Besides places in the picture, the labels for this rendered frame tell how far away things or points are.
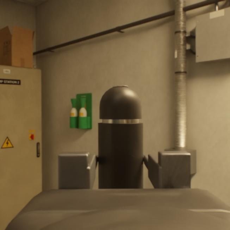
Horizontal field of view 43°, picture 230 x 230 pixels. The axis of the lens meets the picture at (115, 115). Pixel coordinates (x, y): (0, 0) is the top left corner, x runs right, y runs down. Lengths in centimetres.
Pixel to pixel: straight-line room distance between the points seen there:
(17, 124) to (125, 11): 157
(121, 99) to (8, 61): 319
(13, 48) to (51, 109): 78
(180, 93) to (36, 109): 177
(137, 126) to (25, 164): 316
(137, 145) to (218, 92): 190
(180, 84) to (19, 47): 187
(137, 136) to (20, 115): 309
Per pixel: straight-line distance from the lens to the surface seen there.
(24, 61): 333
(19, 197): 335
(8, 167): 323
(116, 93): 16
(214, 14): 204
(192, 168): 212
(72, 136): 314
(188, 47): 214
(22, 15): 385
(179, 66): 211
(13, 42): 331
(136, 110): 16
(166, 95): 226
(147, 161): 15
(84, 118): 282
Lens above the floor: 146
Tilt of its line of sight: level
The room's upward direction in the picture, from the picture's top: straight up
